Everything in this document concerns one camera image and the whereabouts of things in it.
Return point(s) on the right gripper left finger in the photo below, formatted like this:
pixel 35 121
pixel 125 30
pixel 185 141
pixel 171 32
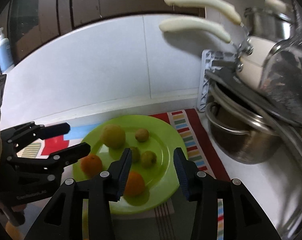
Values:
pixel 61 218

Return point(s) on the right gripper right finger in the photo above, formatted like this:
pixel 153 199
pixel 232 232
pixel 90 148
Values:
pixel 225 209

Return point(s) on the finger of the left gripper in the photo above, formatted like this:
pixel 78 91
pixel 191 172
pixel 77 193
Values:
pixel 30 132
pixel 55 161

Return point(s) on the large orange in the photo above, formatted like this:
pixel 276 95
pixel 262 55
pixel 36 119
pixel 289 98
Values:
pixel 91 165

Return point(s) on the small green citrus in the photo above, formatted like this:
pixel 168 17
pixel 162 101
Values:
pixel 148 159
pixel 135 154

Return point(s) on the orange with stem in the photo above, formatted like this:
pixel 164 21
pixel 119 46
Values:
pixel 135 185

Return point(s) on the small yellow fruit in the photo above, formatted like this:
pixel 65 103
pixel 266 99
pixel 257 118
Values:
pixel 142 135

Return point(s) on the blue pump soap bottle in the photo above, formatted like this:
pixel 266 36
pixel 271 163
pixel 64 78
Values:
pixel 6 59

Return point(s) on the colourful patterned table mat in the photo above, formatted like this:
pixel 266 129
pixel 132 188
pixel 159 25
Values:
pixel 172 219

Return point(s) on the steel pot under rack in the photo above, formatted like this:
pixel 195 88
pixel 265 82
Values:
pixel 237 128

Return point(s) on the green plate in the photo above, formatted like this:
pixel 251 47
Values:
pixel 161 180

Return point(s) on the steel scoop ladle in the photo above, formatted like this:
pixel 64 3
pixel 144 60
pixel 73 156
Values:
pixel 281 80

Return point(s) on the steel pot with lid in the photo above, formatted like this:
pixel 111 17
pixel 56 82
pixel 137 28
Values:
pixel 274 22

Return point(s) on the dark wooden window frame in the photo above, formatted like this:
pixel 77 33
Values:
pixel 29 24

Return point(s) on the cream saucepan lower handle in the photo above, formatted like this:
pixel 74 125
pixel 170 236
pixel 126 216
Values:
pixel 250 67

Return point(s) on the cream saucepan handle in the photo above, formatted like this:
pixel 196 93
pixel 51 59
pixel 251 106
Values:
pixel 250 67
pixel 203 1

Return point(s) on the cream saucepan upper handle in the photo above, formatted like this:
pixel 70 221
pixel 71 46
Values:
pixel 203 1

